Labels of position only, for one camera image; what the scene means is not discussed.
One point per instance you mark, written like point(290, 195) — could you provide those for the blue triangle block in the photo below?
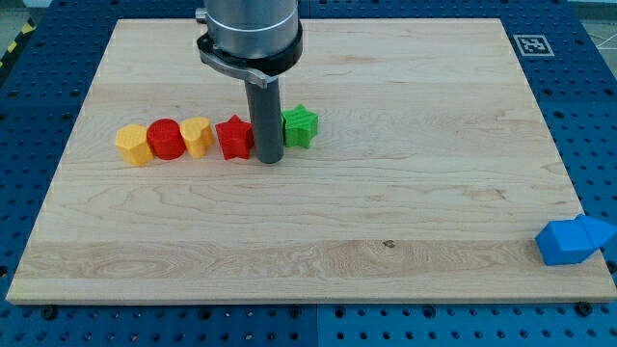
point(599, 232)

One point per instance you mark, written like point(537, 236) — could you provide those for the green star block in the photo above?
point(300, 126)

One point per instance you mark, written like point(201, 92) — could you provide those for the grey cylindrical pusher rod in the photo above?
point(266, 118)

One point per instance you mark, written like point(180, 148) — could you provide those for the red star block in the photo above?
point(235, 137)

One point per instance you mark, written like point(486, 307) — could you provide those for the yellow heart block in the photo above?
point(197, 136)

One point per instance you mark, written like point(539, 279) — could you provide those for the wooden board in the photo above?
point(431, 173)

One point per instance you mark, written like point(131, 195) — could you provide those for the red cylinder block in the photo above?
point(165, 139)

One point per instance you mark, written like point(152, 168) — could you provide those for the yellow hexagon block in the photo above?
point(132, 144)

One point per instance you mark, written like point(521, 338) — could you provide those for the fiducial marker tag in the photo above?
point(533, 45)

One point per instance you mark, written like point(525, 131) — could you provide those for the blue cube block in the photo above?
point(564, 242)

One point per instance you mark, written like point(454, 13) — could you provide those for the yellow black hazard tape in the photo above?
point(16, 46)

